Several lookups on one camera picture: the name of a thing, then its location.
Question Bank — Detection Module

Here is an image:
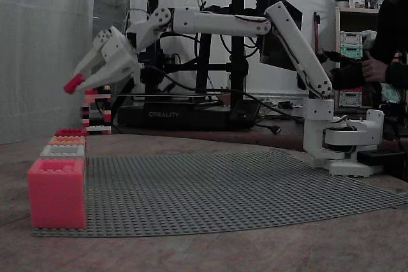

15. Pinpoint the person's right hand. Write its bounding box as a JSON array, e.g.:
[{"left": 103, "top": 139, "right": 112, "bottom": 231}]
[{"left": 361, "top": 52, "right": 389, "bottom": 83}]

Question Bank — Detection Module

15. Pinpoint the grey studded baseplate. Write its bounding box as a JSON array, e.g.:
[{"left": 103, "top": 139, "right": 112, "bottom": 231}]
[{"left": 31, "top": 149, "right": 408, "bottom": 238}]

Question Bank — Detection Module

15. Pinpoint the white sheer curtain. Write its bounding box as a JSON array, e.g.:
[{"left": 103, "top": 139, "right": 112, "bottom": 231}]
[{"left": 0, "top": 0, "right": 98, "bottom": 145}]

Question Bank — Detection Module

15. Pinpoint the small white picture frame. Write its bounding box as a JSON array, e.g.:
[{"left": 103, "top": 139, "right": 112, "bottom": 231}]
[{"left": 348, "top": 0, "right": 383, "bottom": 10}]

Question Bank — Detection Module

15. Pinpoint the white small storage crate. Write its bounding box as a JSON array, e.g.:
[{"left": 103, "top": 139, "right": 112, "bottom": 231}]
[
  {"left": 339, "top": 90, "right": 363, "bottom": 107},
  {"left": 340, "top": 31, "right": 363, "bottom": 45}
]

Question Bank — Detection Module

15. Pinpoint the wooden shelf unit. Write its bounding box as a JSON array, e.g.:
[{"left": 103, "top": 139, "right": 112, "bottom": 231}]
[{"left": 334, "top": 6, "right": 383, "bottom": 110}]

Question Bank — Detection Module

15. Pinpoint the red black brick tower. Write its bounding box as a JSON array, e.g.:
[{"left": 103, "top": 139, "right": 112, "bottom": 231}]
[{"left": 81, "top": 85, "right": 112, "bottom": 135}]

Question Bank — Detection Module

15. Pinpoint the red Lego brick container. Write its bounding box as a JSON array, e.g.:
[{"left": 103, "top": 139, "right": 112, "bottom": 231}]
[
  {"left": 27, "top": 158, "right": 87, "bottom": 230},
  {"left": 54, "top": 127, "right": 87, "bottom": 138}
]

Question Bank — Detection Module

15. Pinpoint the orange Lego brick container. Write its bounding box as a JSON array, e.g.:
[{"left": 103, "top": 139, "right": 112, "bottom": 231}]
[{"left": 47, "top": 136, "right": 87, "bottom": 145}]

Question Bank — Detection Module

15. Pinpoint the grey Lego brick container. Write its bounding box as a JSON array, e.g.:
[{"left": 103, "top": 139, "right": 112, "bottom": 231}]
[{"left": 40, "top": 143, "right": 87, "bottom": 160}]

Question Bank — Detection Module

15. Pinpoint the bearded person dark sweater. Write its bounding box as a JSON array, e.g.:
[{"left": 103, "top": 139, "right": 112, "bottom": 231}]
[{"left": 346, "top": 0, "right": 408, "bottom": 117}]

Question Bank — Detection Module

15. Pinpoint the black leader arm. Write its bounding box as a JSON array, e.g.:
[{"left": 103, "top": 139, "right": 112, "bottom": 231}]
[{"left": 320, "top": 48, "right": 367, "bottom": 90}]

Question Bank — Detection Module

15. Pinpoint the red black stick handle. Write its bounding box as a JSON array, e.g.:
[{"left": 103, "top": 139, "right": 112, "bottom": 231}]
[{"left": 312, "top": 11, "right": 321, "bottom": 53}]

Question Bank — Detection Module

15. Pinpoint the green small storage crate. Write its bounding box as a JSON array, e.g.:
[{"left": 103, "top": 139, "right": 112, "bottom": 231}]
[{"left": 340, "top": 44, "right": 363, "bottom": 59}]

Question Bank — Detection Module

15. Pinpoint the person's right forearm dark sleeve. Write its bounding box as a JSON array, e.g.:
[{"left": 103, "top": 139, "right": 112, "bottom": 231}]
[{"left": 384, "top": 60, "right": 408, "bottom": 90}]

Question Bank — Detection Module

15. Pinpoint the black computer monitor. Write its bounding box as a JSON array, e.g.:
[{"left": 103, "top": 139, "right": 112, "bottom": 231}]
[{"left": 258, "top": 0, "right": 303, "bottom": 72}]

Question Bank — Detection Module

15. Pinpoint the small red brick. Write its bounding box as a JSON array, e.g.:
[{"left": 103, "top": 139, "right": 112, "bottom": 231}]
[{"left": 62, "top": 73, "right": 86, "bottom": 94}]

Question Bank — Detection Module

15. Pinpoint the black Creality 3D printer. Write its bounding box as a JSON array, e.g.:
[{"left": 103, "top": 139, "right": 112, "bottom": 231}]
[{"left": 116, "top": 0, "right": 259, "bottom": 132}]

